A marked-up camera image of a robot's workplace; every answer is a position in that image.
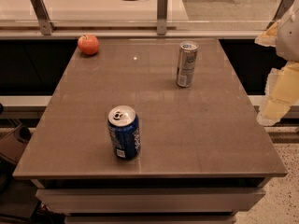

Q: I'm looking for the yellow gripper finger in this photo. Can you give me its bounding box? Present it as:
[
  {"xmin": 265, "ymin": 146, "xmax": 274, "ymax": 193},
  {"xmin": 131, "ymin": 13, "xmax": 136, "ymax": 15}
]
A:
[
  {"xmin": 257, "ymin": 62, "xmax": 299, "ymax": 126},
  {"xmin": 255, "ymin": 21, "xmax": 279, "ymax": 47}
]

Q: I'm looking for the white rounded gripper body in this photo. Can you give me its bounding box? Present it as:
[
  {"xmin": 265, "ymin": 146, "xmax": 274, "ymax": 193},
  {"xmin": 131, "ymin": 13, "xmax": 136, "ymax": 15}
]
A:
[{"xmin": 276, "ymin": 0, "xmax": 299, "ymax": 62}]

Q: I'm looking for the blue pepsi can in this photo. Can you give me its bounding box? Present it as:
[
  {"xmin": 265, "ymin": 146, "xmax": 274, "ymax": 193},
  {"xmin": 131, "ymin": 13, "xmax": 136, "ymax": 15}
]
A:
[{"xmin": 107, "ymin": 105, "xmax": 141, "ymax": 160}]

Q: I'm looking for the tall silver energy drink can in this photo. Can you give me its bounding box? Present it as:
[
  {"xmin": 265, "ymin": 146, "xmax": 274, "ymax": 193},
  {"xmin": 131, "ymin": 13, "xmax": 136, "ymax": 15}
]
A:
[{"xmin": 177, "ymin": 41, "xmax": 198, "ymax": 88}]

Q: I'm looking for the red apple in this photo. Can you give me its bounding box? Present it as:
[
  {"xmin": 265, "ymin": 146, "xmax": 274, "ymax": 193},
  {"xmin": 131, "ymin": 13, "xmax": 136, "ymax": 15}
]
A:
[{"xmin": 78, "ymin": 35, "xmax": 99, "ymax": 55}]

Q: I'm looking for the grey cabinet drawer front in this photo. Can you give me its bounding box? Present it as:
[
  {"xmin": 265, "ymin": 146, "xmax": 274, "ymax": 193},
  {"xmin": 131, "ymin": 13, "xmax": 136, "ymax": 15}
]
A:
[{"xmin": 36, "ymin": 188, "xmax": 265, "ymax": 214}]

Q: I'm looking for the dark object at left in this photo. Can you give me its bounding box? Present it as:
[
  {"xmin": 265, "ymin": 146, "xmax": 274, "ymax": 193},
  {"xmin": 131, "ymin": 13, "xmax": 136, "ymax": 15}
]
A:
[{"xmin": 0, "ymin": 122, "xmax": 32, "ymax": 166}]

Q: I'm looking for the right metal railing bracket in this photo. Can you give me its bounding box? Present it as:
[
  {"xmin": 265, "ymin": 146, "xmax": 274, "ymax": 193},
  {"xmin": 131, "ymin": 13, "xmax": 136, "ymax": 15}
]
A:
[{"xmin": 267, "ymin": 0, "xmax": 295, "ymax": 28}]

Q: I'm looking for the metal railing bracket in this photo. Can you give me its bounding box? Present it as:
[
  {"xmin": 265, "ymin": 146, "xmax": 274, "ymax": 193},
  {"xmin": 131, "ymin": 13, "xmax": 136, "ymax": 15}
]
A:
[
  {"xmin": 157, "ymin": 0, "xmax": 168, "ymax": 35},
  {"xmin": 267, "ymin": 0, "xmax": 295, "ymax": 28},
  {"xmin": 30, "ymin": 0, "xmax": 55, "ymax": 35}
]

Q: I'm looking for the middle metal railing bracket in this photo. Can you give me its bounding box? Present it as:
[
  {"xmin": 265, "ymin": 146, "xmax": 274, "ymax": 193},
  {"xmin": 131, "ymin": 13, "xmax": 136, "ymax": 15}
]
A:
[{"xmin": 157, "ymin": 0, "xmax": 168, "ymax": 35}]

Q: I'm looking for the left metal railing bracket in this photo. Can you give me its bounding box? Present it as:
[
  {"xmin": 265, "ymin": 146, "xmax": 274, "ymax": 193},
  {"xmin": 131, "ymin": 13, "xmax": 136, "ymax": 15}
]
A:
[{"xmin": 30, "ymin": 0, "xmax": 55, "ymax": 35}]

